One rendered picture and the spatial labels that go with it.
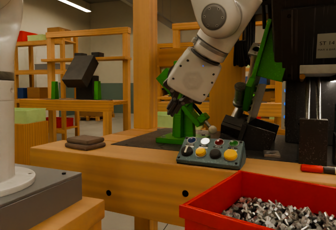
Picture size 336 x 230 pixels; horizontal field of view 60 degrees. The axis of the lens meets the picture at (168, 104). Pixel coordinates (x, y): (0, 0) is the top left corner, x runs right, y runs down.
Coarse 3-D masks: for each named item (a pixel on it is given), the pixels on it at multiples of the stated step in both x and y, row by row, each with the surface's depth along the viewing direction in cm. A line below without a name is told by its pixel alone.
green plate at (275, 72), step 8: (264, 32) 81; (264, 40) 81; (264, 48) 82; (272, 48) 81; (264, 56) 82; (272, 56) 82; (256, 64) 82; (264, 64) 83; (272, 64) 82; (280, 64) 81; (256, 72) 83; (264, 72) 83; (272, 72) 82; (280, 72) 81; (256, 80) 87; (280, 80) 81
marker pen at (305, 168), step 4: (304, 164) 63; (308, 164) 63; (300, 168) 63; (304, 168) 62; (308, 168) 62; (312, 168) 62; (316, 168) 62; (320, 168) 61; (324, 168) 61; (328, 168) 61; (332, 168) 61; (316, 172) 62; (320, 172) 62; (324, 172) 61; (328, 172) 61; (332, 172) 61
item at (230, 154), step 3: (228, 150) 66; (231, 150) 66; (234, 150) 66; (225, 153) 65; (228, 153) 65; (231, 153) 65; (234, 153) 65; (225, 156) 65; (228, 156) 64; (231, 156) 64; (234, 156) 64; (228, 159) 65; (231, 159) 64
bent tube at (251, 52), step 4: (252, 44) 92; (256, 44) 92; (252, 48) 92; (256, 48) 92; (248, 52) 90; (252, 52) 90; (256, 52) 90; (252, 56) 92; (256, 56) 91; (252, 60) 93; (252, 64) 94; (252, 68) 95; (248, 72) 98; (248, 76) 98; (236, 108) 92; (240, 108) 92; (232, 112) 92; (236, 112) 91; (240, 112) 91; (236, 116) 90
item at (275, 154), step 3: (264, 150) 80; (267, 150) 80; (270, 150) 81; (273, 150) 80; (276, 150) 80; (264, 153) 77; (267, 153) 77; (270, 153) 77; (273, 153) 77; (276, 153) 77; (279, 153) 77; (264, 156) 76; (267, 156) 76; (270, 156) 76; (273, 156) 76; (276, 156) 76; (279, 156) 75
